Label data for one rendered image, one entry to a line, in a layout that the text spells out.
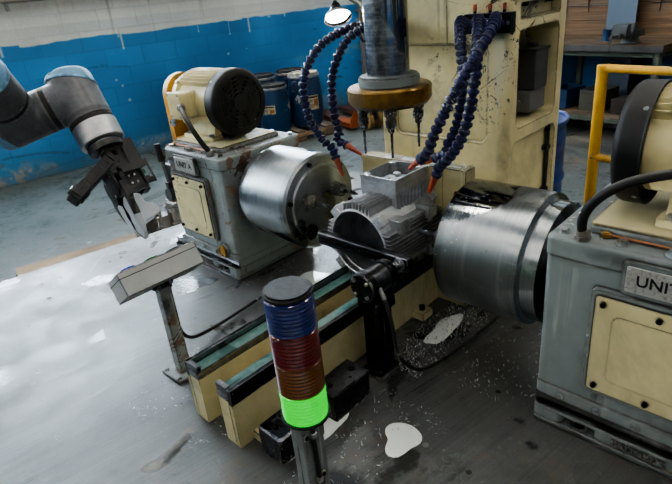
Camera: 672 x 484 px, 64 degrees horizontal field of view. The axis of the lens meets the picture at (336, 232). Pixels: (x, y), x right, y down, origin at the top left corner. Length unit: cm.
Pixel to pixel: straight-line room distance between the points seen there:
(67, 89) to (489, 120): 89
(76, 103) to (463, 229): 79
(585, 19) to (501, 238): 557
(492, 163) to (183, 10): 589
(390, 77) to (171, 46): 582
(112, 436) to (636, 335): 92
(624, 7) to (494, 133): 492
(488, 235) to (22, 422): 98
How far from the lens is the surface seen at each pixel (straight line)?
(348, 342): 114
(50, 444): 121
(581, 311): 91
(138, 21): 674
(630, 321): 87
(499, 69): 125
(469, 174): 121
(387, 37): 113
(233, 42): 715
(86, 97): 121
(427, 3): 133
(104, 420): 121
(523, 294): 97
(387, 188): 117
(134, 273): 109
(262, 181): 136
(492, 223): 97
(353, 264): 124
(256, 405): 101
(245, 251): 153
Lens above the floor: 152
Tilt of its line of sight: 24 degrees down
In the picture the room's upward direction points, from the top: 6 degrees counter-clockwise
